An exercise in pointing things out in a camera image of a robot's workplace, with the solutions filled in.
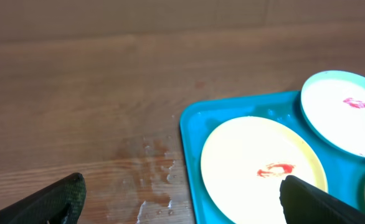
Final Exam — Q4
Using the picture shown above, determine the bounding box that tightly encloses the light blue plate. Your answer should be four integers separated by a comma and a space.
300, 70, 365, 157

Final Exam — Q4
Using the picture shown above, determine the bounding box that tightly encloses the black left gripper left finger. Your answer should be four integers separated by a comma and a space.
0, 172, 87, 224

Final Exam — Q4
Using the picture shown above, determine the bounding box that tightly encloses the yellow plate with red stain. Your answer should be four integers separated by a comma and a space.
201, 116, 328, 223

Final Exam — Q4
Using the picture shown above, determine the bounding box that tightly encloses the teal plastic tray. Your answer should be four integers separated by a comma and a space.
180, 91, 365, 224

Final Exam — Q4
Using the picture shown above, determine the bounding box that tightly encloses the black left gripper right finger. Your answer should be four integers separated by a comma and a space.
280, 175, 365, 224

